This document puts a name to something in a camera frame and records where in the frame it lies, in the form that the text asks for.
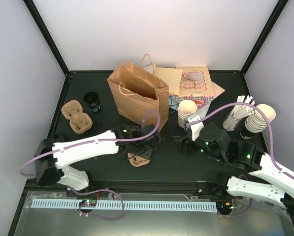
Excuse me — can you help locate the brown paper bag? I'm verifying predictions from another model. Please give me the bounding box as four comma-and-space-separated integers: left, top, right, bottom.
107, 61, 169, 131

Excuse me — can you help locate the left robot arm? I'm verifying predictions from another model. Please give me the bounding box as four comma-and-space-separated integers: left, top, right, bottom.
34, 124, 160, 196

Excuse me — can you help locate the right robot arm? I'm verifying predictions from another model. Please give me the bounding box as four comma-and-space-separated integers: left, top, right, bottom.
172, 123, 294, 216

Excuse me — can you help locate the white paper cup stack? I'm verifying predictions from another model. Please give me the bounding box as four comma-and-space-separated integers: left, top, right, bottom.
178, 100, 197, 128

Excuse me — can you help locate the blue checkered paper bag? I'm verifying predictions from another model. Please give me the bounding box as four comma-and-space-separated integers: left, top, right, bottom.
171, 95, 215, 110

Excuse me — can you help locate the cakes printed paper bag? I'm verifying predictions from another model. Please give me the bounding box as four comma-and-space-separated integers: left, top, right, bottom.
176, 66, 215, 97

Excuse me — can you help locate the jar of white stirrers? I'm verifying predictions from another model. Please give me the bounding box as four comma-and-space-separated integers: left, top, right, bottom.
223, 95, 255, 131

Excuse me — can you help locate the yellow padded envelope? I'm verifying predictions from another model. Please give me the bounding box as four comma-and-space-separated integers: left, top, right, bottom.
143, 64, 183, 95

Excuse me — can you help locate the tan flat paper bag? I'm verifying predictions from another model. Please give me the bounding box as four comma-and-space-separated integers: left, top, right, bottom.
212, 82, 225, 98

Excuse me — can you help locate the brown cardboard cup carrier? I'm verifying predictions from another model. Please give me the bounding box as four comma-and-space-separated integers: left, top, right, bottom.
61, 100, 93, 134

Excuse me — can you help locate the white lid stack on sleeve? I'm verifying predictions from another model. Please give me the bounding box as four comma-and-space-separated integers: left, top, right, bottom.
240, 104, 276, 139

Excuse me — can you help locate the black cup sleeve stack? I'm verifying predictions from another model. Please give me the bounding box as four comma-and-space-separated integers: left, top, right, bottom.
83, 91, 101, 112

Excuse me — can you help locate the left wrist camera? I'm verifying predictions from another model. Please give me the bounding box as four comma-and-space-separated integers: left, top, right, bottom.
140, 124, 155, 136

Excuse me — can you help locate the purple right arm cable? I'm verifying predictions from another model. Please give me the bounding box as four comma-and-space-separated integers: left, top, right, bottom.
190, 102, 294, 218

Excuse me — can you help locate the light blue cable duct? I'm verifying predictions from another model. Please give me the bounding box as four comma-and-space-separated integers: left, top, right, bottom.
31, 199, 217, 213

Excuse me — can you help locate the right black frame post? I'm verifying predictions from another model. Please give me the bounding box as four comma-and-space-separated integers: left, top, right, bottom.
240, 0, 289, 76

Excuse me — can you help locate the black frame post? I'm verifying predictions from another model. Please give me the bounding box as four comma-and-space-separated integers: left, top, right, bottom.
23, 0, 69, 75
240, 0, 289, 76

